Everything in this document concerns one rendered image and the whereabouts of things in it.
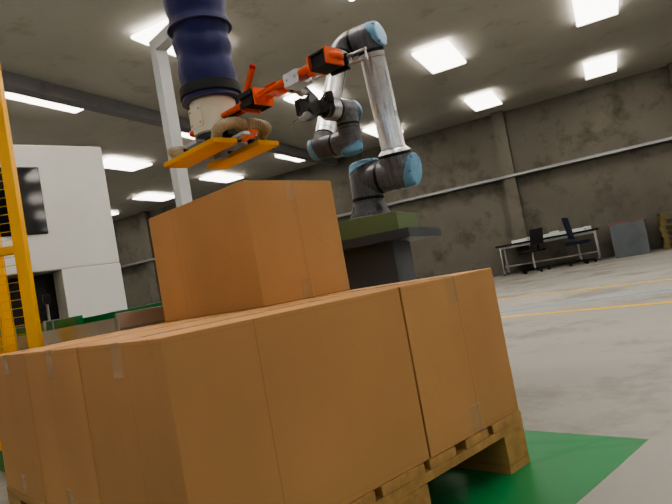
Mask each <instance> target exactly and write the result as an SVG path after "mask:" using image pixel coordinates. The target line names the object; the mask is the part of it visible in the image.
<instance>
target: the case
mask: <svg viewBox="0 0 672 504"><path fill-rule="evenodd" d="M148 220H149V226H150V232H151V238H152V244H153V250H154V256H155V262H156V268H157V274H158V280H159V287H160V293H161V299H162V305H163V311H164V317H165V322H172V321H178V320H184V319H191V318H197V317H203V316H210V315H216V314H223V313H229V312H235V311H242V310H248V309H255V308H261V307H267V306H272V305H277V304H282V303H287V302H291V301H296V300H301V299H306V298H311V297H316V296H321V295H326V294H331V293H336V292H341V291H346V290H350V286H349V280H348V275H347V269H346V264H345V258H344V253H343V247H342V242H341V236H340V231H339V225H338V220H337V214H336V209H335V203H334V198H333V192H332V187H331V181H302V180H242V181H240V182H237V183H235V184H233V185H230V186H228V187H225V188H223V189H220V190H218V191H216V192H213V193H211V194H208V195H206V196H203V197H201V198H198V199H196V200H194V201H191V202H189V203H186V204H184V205H181V206H179V207H176V208H174V209H172V210H169V211H167V212H164V213H162V214H159V215H157V216H154V217H152V218H150V219H148Z"/></svg>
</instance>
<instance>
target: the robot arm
mask: <svg viewBox="0 0 672 504"><path fill-rule="evenodd" d="M386 44H387V37H386V34H385V31H384V29H383V28H382V26H381V25H380V24H379V23H378V22H377V21H370V22H366V23H365V24H362V25H360V26H357V27H355V28H352V29H350V30H347V31H345V32H343V33H342V34H341V35H340V36H339V37H338V38H337V39H336V40H335V41H334V42H333V43H332V45H331V46H330V47H333V48H337V49H341V50H342V53H343V54H344V53H348V54H349V53H352V52H354V51H356V50H359V49H361V48H363V47H366V48H367V49H366V51H367V56H368V60H364V61H362V62H361V65H362V70H363V74H364V78H365V82H366V87H367V91H368V95H369V100H370V104H371V108H372V112H373V117H374V121H375V125H376V129H377V134H378V138H379V142H380V146H381V153H380V154H379V156H378V157H379V159H378V158H367V159H362V160H359V161H357V162H354V163H352V164H351V165H350V166H349V179H350V186H351V193H352V200H353V209H352V213H351V219H354V218H359V217H365V216H370V215H376V214H381V213H387V212H391V211H390V209H389V207H388V206H387V204H386V202H385V198H384V193H388V192H392V191H397V190H402V189H406V188H410V187H413V186H416V185H418V184H419V183H420V181H421V178H422V164H421V160H420V158H419V156H418V155H417V154H416V153H414V152H411V148H410V147H408V146H406V144H405V141H404V136H403V132H402V128H401V123H400V119H399V114H398V110H397V106H396V101H395V97H394V93H393V88H392V84H391V80H390V75H389V71H388V67H387V62H386V58H385V53H384V52H385V51H384V46H385V45H386ZM346 73H347V71H345V72H342V73H340V74H337V75H335V76H331V74H330V75H327V76H326V80H325V85H324V90H323V95H322V97H321V98H320V100H319V99H318V97H317V96H316V95H315V94H314V93H313V92H312V91H311V90H310V89H309V88H308V87H305V88H303V89H301V90H299V91H296V90H295V91H293V92H291V91H290V89H289V90H287V91H289V93H291V94H297V95H298V96H300V97H304V95H305V96H306V97H305V98H299V99H297V100H295V101H294V103H295V108H296V114H297V116H298V117H299V118H297V119H296V120H295V121H294V122H293V124H294V125H295V124H301V123H304V122H307V121H312V120H314V119H315V118H316V117H318V120H317V125H316V131H315V133H314V138H313V139H310V140H309V141H308V142H307V150H308V153H309V155H310V157H311V158H312V159H313V160H315V161H318V160H323V159H327V158H330V157H334V156H338V155H342V156H343V157H350V156H353V155H357V154H359V153H361V152H362V151H363V141H362V136H361V130H360V123H359V121H360V120H361V118H362V114H363V110H362V107H361V105H360V104H359V103H358V102H357V101H355V100H352V99H342V96H343V90H344V85H345V79H346ZM337 129H338V132H337V133H336V130H337Z"/></svg>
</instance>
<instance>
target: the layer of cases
mask: <svg viewBox="0 0 672 504"><path fill-rule="evenodd" d="M517 410H518V403H517V398H516V393H515V388H514V383H513V378H512V372H511V367H510V362H509V357H508V352H507V347H506V341H505V336H504V331H503V326H502V321H501V316H500V310H499V305H498V300H497V295H496V290H495V285H494V280H493V274H492V269H491V268H484V269H478V270H472V271H465V272H459V273H453V274H446V275H440V276H434V277H428V278H421V279H415V280H409V281H403V282H396V283H390V284H384V285H378V286H371V287H365V288H359V289H353V290H346V291H341V292H336V293H331V294H326V295H321V296H316V297H311V298H306V299H301V300H296V301H291V302H287V303H282V304H277V305H272V306H267V307H261V308H255V309H248V310H242V311H235V312H229V313H223V314H216V315H210V316H203V317H197V318H191V319H184V320H178V321H172V322H165V323H160V324H155V325H149V326H144V327H139V328H134V329H129V330H124V331H119V332H113V333H108V334H103V335H98V336H93V337H88V338H83V339H78V340H72V341H67V342H62V343H57V344H52V345H47V346H42V347H36V348H31V349H26V350H21V351H16V352H11V353H6V354H0V441H1V447H2V454H3V460H4V467H5V474H6V480H7V485H8V486H10V487H12V488H14V489H16V490H18V491H19V492H21V493H23V494H25V495H27V496H29V497H31V498H33V499H35V500H37V501H39V502H41V503H43V504H349V503H351V502H353V501H355V500H356V499H358V498H360V497H362V496H364V495H365V494H367V493H369V492H371V491H373V490H374V489H376V488H378V487H380V486H382V485H383V484H385V483H387V482H389V481H391V480H393V479H394V478H396V477H398V476H400V475H402V474H403V473H405V472H407V471H409V470H411V469H412V468H414V467H416V466H418V465H420V464H421V463H423V462H425V461H427V460H429V458H432V457H434V456H436V455H438V454H440V453H441V452H443V451H445V450H447V449H449V448H450V447H452V446H454V445H456V444H458V443H459V442H461V441H463V440H465V439H467V438H468V437H470V436H472V435H474V434H476V433H477V432H479V431H481V430H483V429H485V428H487V427H488V426H490V425H492V424H494V423H496V422H497V421H499V420H501V419H503V418H505V417H506V416H508V415H510V414H512V413H514V412H515V411H517Z"/></svg>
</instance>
